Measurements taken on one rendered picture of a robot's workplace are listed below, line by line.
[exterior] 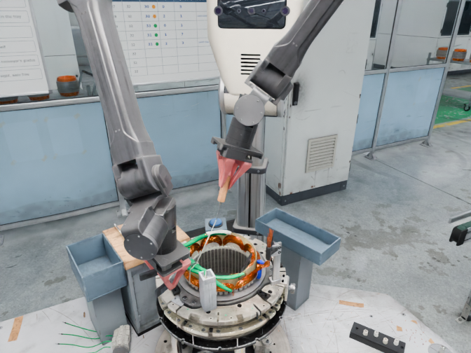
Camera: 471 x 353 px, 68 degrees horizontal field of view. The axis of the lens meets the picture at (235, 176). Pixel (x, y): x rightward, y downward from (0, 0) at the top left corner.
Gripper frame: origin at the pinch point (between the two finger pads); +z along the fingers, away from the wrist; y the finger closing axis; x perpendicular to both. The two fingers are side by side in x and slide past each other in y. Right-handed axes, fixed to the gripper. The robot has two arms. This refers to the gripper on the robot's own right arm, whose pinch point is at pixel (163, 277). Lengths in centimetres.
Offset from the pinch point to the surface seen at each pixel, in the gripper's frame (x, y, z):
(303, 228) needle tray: 53, 0, 14
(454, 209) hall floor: 308, 4, 120
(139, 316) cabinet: 2.5, -18.7, 34.1
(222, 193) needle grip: 15.9, -0.5, -14.6
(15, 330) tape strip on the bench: -26, -46, 44
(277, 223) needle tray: 50, -9, 16
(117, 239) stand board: 4.5, -32.3, 14.1
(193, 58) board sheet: 152, -188, 9
